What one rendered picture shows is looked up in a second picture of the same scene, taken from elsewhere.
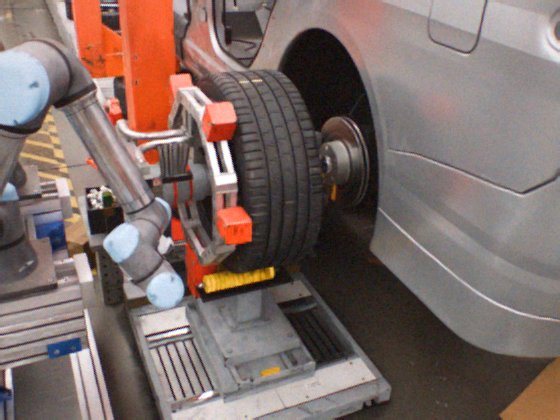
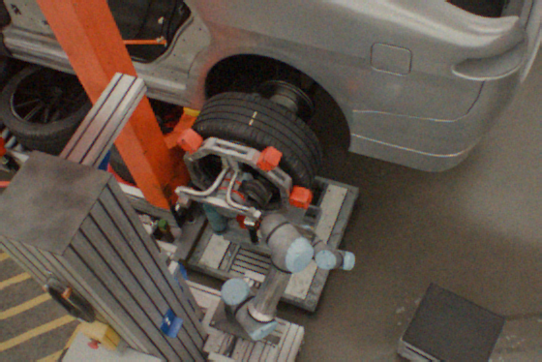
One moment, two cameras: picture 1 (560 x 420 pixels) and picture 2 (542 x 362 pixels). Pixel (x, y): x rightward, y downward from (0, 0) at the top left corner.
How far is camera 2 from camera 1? 1.93 m
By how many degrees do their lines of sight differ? 36
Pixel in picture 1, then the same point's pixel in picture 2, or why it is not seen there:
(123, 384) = not seen: hidden behind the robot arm
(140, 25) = (136, 121)
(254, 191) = (303, 176)
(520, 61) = (439, 78)
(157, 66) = (151, 132)
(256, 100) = (270, 130)
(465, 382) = not seen: hidden behind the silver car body
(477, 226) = (430, 134)
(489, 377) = not seen: hidden behind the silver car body
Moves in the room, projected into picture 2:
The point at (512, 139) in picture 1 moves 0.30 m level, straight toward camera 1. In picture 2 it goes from (442, 105) to (478, 159)
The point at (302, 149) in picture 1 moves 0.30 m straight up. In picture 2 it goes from (305, 135) to (302, 93)
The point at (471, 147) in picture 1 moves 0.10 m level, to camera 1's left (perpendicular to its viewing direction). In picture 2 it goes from (417, 107) to (401, 121)
